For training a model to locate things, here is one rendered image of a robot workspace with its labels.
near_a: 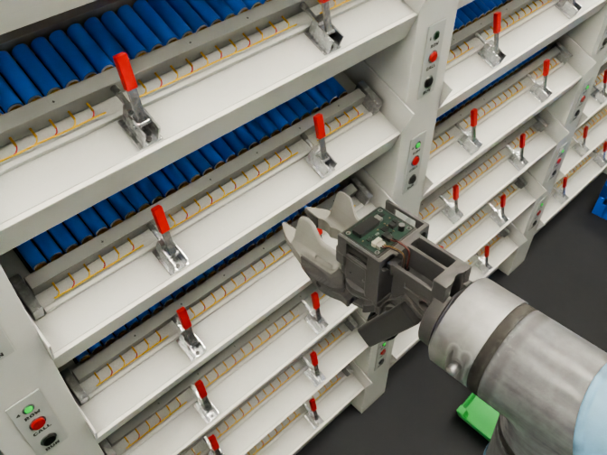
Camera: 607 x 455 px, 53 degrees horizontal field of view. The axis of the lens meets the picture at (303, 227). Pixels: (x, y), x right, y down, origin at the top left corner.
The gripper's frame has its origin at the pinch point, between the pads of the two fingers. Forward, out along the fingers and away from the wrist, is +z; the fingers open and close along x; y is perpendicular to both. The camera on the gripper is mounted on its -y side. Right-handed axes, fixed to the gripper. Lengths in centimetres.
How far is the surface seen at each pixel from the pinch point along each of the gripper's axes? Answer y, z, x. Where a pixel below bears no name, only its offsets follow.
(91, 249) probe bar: -4.9, 19.1, 17.0
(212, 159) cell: -3.9, 22.0, -3.4
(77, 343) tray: -10.7, 12.8, 24.1
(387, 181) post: -21.1, 15.3, -33.5
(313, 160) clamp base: -7.6, 15.5, -16.4
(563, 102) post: -37, 17, -104
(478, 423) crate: -104, -5, -55
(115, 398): -29.4, 16.7, 22.0
